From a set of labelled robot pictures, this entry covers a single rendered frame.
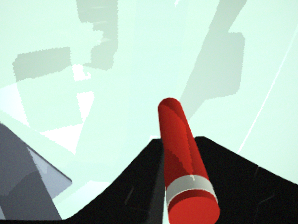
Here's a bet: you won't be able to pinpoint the grey metal plate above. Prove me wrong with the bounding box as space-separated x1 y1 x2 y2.
0 124 73 221

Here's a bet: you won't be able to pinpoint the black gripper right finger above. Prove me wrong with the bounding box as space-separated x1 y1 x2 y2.
194 136 298 224

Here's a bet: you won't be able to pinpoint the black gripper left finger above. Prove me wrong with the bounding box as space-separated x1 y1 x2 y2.
0 137 165 224

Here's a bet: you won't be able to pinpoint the red peg with grey band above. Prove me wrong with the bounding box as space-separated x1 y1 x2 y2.
157 97 221 224

